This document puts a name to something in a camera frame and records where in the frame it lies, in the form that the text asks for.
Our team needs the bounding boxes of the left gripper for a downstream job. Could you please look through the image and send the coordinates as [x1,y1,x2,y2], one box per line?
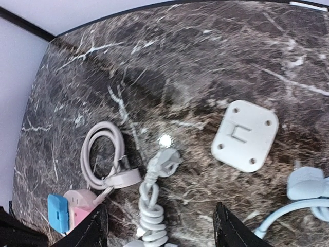
[1,206,48,246]

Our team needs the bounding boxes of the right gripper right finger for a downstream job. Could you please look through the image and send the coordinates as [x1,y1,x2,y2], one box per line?
[213,202,269,247]

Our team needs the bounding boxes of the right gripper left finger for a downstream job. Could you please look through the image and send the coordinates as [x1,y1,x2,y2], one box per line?
[51,204,108,247]

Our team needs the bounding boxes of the blue cube adapter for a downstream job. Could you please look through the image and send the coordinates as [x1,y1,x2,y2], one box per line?
[47,194,69,233]

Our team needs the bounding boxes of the blue power strip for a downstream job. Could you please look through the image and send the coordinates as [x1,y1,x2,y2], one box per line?
[254,166,328,239]

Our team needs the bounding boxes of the white long power strip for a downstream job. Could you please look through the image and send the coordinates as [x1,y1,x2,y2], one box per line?
[126,148,182,246]

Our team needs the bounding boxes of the white square adapter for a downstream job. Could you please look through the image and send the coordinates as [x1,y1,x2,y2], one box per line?
[211,100,279,173]

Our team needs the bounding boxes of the pink cube adapter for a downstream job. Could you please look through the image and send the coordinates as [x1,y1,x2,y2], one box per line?
[68,206,93,232]

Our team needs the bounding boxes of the round beige power strip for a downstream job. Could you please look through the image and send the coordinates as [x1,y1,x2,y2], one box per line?
[63,189,97,209]

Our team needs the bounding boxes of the beige coiled power cord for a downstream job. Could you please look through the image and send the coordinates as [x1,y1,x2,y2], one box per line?
[80,121,142,205]

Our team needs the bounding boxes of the left black frame post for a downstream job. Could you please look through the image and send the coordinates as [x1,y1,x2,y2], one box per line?
[0,7,56,42]

